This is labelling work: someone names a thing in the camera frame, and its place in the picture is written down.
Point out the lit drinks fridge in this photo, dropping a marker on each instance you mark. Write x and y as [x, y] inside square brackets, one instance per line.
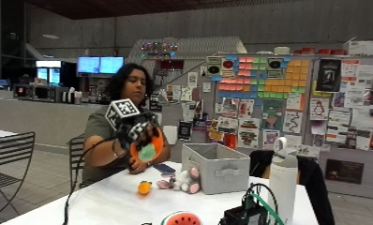
[49, 73]

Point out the grey fabric storage bin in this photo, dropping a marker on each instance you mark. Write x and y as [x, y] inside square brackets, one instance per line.
[222, 172]

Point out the grey notice board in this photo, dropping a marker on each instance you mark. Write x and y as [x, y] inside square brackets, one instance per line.
[355, 125]

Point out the white pink plush bunny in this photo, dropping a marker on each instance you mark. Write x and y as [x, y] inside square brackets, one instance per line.
[181, 182]

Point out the black poster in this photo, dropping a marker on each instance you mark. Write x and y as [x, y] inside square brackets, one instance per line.
[327, 75]

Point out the orange round plush toy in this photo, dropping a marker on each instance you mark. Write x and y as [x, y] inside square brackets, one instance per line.
[146, 152]

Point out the counter coffee machines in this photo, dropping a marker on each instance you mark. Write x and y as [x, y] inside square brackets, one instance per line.
[40, 93]

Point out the small orange fruit toy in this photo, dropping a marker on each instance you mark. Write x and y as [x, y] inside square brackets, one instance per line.
[143, 187]

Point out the grey service counter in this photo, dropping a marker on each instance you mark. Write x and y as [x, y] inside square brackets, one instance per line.
[40, 120]

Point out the row of red containers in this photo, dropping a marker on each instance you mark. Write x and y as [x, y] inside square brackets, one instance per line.
[318, 51]

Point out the black electronics box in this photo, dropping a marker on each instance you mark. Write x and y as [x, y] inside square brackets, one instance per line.
[241, 216]

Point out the the person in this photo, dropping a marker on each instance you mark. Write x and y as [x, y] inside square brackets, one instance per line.
[98, 128]

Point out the white water bottle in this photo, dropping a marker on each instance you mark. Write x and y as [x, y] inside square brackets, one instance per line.
[282, 184]

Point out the watermelon slice plush toy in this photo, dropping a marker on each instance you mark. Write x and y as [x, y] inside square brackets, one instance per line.
[181, 218]

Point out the white round container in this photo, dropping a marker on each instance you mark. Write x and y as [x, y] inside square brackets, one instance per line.
[282, 50]

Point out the cluster of coloured sticky notes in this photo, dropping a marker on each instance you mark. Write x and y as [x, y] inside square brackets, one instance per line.
[273, 79]

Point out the white marker cube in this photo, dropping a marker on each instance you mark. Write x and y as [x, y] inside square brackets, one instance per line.
[121, 112]

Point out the blue wall monitor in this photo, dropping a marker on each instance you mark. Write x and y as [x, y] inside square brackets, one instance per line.
[112, 64]
[88, 64]

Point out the black slatted metal chair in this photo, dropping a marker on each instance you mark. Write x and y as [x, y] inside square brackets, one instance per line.
[76, 156]
[6, 146]

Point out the dark blue phone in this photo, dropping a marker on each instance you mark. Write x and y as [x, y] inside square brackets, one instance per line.
[163, 168]

